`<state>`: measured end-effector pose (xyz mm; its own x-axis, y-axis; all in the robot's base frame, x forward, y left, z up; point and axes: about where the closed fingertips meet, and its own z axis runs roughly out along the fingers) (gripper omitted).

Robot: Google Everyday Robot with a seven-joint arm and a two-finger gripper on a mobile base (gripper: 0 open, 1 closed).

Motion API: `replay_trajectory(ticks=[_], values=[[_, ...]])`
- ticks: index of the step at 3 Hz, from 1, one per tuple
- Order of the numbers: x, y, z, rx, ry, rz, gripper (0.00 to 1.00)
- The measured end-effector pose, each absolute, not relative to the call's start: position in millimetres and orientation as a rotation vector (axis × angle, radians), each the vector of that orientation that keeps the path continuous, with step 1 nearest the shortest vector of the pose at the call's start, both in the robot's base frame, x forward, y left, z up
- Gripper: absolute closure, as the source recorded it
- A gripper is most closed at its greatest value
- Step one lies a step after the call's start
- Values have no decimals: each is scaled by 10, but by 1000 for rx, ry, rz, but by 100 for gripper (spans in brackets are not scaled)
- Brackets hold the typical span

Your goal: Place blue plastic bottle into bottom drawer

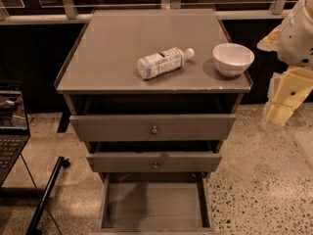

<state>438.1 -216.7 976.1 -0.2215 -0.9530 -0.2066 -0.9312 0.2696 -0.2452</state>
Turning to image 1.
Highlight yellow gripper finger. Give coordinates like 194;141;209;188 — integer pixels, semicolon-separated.
264;103;293;125
256;25;281;52

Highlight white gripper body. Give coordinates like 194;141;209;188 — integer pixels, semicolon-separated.
273;66;313;110

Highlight blue plastic bottle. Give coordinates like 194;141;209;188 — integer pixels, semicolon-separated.
137;47;195;80

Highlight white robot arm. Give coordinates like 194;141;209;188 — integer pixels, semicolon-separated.
257;0;313;126

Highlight grey drawer cabinet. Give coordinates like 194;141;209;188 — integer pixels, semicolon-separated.
53;7;254;235

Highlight grey middle drawer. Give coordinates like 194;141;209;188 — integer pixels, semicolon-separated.
86;152;222;172

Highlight grey drawer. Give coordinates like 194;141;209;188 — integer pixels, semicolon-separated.
70;114;236;142
90;172;216;235
86;152;222;172

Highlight grey bottom drawer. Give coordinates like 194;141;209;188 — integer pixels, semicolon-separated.
90;172;216;235

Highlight grey top drawer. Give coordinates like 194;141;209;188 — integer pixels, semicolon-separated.
70;114;236;142

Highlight white bowl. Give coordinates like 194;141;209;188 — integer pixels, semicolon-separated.
212;43;254;77

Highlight black laptop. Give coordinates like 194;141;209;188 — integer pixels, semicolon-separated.
0;80;30;186

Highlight black stand leg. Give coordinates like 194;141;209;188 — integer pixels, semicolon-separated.
25;157;70;235

